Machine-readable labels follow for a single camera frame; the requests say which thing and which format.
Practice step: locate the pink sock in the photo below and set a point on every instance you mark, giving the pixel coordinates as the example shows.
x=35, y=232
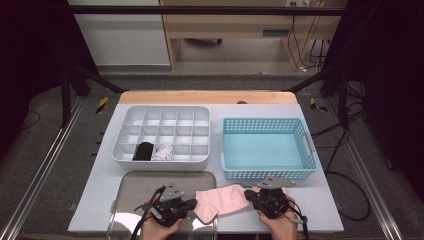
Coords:
x=220, y=200
x=256, y=190

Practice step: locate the white divided organizer box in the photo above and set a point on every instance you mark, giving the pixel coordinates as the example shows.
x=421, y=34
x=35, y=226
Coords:
x=160, y=165

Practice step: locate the yellow black floor tape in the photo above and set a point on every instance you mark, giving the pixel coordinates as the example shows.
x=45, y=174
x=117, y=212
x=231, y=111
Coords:
x=102, y=105
x=315, y=105

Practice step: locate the black sock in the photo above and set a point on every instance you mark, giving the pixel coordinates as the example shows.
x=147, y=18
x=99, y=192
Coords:
x=143, y=153
x=147, y=146

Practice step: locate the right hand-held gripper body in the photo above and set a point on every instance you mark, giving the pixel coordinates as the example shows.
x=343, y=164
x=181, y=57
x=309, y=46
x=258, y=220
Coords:
x=271, y=203

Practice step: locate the black curtain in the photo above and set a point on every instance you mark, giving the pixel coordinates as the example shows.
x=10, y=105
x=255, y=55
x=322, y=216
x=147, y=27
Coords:
x=393, y=66
x=30, y=50

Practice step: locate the black horizontal frame bar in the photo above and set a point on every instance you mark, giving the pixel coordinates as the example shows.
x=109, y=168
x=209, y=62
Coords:
x=200, y=10

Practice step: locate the person's left hand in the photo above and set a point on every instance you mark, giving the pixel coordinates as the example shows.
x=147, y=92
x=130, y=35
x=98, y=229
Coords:
x=156, y=233

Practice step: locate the person's right hand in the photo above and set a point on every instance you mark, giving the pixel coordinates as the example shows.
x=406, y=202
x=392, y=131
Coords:
x=283, y=230

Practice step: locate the aluminium floor rail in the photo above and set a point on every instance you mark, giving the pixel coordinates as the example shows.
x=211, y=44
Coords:
x=43, y=173
x=366, y=173

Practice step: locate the light wooden desk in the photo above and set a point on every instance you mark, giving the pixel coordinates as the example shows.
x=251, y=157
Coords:
x=233, y=28

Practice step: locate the metal tray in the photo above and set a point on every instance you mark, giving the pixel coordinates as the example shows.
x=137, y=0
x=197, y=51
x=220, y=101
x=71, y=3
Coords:
x=140, y=190

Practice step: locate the black diagonal frame strut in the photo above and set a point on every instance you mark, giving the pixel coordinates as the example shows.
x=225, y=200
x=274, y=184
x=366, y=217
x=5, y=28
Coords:
x=320, y=76
x=90, y=78

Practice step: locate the white sock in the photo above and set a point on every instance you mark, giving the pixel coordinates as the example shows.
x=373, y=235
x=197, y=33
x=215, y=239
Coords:
x=167, y=148
x=161, y=155

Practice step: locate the white cabinet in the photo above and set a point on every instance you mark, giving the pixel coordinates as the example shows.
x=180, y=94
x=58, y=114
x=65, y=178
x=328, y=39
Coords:
x=123, y=40

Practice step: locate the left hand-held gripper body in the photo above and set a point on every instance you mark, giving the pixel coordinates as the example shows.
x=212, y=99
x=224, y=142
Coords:
x=168, y=210

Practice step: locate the blue perforated plastic basket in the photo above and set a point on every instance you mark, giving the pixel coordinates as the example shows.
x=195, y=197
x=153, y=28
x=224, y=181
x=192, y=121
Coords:
x=266, y=150

